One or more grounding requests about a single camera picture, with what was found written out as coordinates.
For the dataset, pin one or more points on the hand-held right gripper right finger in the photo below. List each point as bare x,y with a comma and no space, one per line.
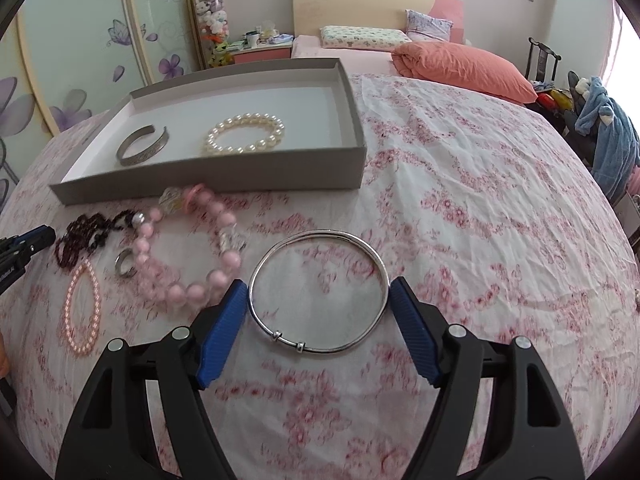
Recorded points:
415,330

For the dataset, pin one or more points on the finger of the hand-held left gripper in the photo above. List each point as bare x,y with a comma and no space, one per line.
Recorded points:
27,245

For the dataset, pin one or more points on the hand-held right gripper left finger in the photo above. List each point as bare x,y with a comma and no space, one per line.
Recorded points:
222,330

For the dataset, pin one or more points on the thin silver bangle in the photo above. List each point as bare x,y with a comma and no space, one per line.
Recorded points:
320,233

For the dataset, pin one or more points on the grey cardboard tray box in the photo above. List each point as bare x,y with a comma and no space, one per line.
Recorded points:
200,180

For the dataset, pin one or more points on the person's left hand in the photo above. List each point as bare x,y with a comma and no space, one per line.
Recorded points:
3,355

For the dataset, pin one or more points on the pink floral bedsheet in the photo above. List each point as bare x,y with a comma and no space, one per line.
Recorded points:
475,210

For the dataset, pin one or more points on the flower print wardrobe doors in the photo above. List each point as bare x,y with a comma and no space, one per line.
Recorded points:
75,35

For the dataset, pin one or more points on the blue plush garment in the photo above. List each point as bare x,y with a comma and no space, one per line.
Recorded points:
610,145

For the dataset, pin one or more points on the salmon pink pillow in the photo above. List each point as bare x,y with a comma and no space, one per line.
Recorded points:
465,65

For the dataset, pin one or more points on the colourful toys pile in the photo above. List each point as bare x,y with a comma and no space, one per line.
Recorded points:
552,97

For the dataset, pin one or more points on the pink nightstand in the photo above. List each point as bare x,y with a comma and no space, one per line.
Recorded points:
260,55

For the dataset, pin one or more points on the plain pink sheet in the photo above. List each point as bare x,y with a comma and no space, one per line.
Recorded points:
340,57

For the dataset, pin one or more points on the white mug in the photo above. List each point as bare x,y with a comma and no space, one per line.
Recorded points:
252,41

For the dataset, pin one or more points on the cream floral pillow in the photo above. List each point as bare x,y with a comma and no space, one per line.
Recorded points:
360,37

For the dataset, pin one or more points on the dark wooden chair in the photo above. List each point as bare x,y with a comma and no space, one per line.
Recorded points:
542,60

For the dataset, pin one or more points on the clear cylinder of plush toys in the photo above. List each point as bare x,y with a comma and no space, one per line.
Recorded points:
212,10

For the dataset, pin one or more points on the purple floral pillow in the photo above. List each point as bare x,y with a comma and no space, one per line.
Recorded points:
430,25

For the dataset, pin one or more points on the beige pink headboard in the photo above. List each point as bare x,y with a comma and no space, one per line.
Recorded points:
360,5

